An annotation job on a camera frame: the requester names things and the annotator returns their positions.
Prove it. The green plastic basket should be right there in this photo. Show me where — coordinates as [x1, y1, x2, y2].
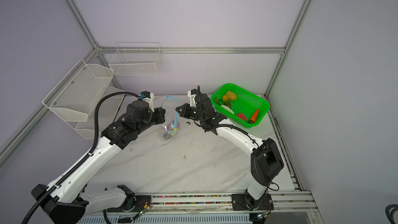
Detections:
[211, 84, 270, 129]

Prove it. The purple onion toy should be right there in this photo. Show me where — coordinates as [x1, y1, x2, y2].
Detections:
[167, 121, 179, 132]

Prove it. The orange carrot toy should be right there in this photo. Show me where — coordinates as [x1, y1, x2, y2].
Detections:
[249, 109, 260, 124]

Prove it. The white mesh upper shelf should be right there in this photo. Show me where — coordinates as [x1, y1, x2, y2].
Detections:
[42, 60, 115, 122]

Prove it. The white mesh shelf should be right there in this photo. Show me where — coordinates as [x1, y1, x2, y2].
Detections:
[74, 94, 125, 140]
[42, 60, 115, 122]

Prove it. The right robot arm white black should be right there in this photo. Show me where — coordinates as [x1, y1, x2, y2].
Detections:
[176, 89, 285, 205]

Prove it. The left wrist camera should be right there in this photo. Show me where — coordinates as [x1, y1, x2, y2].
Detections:
[141, 91, 154, 112]

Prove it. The black corrugated cable hose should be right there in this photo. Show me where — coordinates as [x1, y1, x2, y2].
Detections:
[21, 91, 141, 224]

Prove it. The yellow lemon toy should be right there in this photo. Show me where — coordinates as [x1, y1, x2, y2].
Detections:
[225, 91, 237, 101]

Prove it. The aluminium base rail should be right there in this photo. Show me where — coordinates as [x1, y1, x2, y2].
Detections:
[60, 190, 319, 217]

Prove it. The white mesh lower shelf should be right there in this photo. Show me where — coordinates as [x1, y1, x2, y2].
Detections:
[74, 94, 125, 140]

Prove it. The red pepper toy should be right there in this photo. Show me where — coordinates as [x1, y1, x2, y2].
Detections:
[237, 113, 247, 121]

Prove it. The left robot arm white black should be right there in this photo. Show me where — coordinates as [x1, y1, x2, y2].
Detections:
[22, 100, 166, 224]

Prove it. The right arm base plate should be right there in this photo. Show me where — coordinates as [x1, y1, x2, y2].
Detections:
[231, 192, 274, 211]

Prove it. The black round avocado toy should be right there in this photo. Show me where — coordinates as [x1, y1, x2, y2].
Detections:
[163, 131, 173, 140]

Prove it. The clear zip bag blue zipper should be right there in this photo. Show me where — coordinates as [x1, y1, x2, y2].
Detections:
[161, 95, 180, 140]

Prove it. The white wire wall basket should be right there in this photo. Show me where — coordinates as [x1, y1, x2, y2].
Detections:
[109, 42, 163, 76]

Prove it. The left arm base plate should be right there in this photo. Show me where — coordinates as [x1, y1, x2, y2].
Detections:
[107, 195, 152, 213]

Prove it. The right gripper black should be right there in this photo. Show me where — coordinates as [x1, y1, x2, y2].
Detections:
[174, 104, 205, 122]

